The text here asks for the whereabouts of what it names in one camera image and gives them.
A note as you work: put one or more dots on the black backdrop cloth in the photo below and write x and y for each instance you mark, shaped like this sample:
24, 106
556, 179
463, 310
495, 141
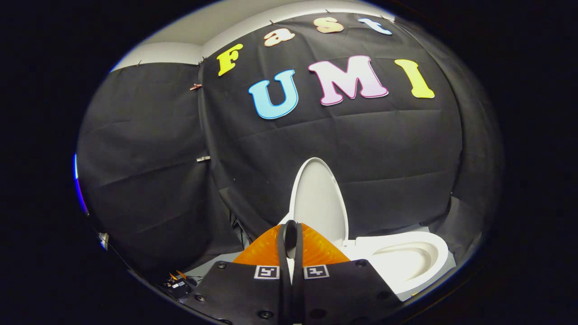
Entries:
361, 144

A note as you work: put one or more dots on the white toilet lid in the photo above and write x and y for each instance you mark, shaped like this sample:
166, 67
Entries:
318, 198

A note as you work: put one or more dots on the black round lid pull tab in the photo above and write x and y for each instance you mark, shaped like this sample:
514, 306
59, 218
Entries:
291, 235

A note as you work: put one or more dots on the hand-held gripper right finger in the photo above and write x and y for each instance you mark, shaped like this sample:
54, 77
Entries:
299, 264

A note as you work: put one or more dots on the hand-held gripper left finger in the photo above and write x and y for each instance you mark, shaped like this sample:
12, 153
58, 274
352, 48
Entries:
283, 264

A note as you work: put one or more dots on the white toilet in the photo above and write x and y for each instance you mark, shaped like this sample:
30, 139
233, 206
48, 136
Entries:
406, 264

